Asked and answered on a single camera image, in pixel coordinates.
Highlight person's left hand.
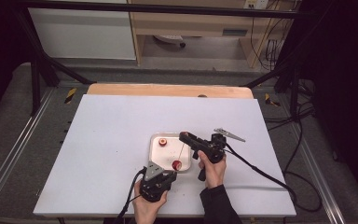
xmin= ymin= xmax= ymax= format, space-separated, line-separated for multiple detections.
xmin=132 ymin=180 xmax=169 ymax=224

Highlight thin bamboo skewer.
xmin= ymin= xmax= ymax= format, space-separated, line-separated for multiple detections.
xmin=176 ymin=143 xmax=186 ymax=162

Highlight white wall socket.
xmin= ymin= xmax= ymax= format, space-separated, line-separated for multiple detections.
xmin=243 ymin=0 xmax=270 ymax=10

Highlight wooden table board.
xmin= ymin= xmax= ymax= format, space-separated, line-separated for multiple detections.
xmin=86 ymin=82 xmax=255 ymax=100

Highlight white cabinet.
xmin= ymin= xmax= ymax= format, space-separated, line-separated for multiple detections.
xmin=28 ymin=7 xmax=137 ymax=61

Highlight left hand-held gripper cable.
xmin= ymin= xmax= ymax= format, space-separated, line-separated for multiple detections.
xmin=113 ymin=167 xmax=147 ymax=224

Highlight person's right hand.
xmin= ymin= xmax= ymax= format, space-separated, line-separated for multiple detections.
xmin=198 ymin=150 xmax=228 ymax=190

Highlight thin black looped cable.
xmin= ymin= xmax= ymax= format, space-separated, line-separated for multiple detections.
xmin=282 ymin=120 xmax=323 ymax=214

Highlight hand-held gripper cable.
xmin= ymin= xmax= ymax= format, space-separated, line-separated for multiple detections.
xmin=113 ymin=167 xmax=147 ymax=224
xmin=223 ymin=142 xmax=298 ymax=206

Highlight aluminium floor rail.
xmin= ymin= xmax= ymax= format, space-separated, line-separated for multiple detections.
xmin=0 ymin=88 xmax=56 ymax=207
xmin=287 ymin=120 xmax=347 ymax=224

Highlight white square tray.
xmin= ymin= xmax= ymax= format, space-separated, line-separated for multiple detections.
xmin=148 ymin=133 xmax=193 ymax=173

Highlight black metal frame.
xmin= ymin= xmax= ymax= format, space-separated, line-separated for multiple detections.
xmin=12 ymin=0 xmax=312 ymax=118

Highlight light wooden desk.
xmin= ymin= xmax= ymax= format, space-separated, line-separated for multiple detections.
xmin=127 ymin=0 xmax=296 ymax=68

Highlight black floor cables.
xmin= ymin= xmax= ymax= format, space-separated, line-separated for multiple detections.
xmin=264 ymin=78 xmax=316 ymax=133

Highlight hanging black cables bundle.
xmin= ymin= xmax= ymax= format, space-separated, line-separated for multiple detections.
xmin=249 ymin=8 xmax=294 ymax=72

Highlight office chair base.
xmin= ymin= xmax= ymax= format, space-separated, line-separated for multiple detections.
xmin=153 ymin=34 xmax=187 ymax=49

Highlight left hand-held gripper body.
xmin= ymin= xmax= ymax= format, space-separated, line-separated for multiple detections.
xmin=139 ymin=161 xmax=172 ymax=203

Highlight yellow black tape marker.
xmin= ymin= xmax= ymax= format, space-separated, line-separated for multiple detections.
xmin=63 ymin=87 xmax=77 ymax=105
xmin=264 ymin=92 xmax=282 ymax=107

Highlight right hand-held gripper cable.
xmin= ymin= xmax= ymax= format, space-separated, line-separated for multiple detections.
xmin=223 ymin=142 xmax=298 ymax=206

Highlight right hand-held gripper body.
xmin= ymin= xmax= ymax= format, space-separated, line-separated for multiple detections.
xmin=191 ymin=127 xmax=247 ymax=182

